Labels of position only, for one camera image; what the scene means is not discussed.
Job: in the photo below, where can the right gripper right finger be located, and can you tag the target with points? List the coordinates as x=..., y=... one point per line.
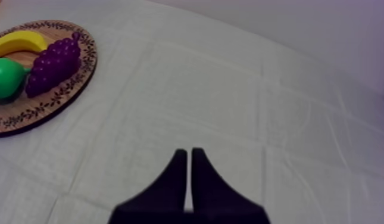
x=216, y=197

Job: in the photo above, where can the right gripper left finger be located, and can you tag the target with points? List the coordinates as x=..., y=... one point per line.
x=166, y=194

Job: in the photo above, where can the round wooden board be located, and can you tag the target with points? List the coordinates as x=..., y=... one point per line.
x=58, y=94

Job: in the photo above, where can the yellow toy banana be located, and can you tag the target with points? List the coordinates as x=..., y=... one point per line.
x=18, y=42

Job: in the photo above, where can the purple toy grapes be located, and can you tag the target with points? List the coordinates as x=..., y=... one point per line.
x=54, y=65

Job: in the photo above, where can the green toy pear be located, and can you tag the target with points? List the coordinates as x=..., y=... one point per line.
x=4, y=78

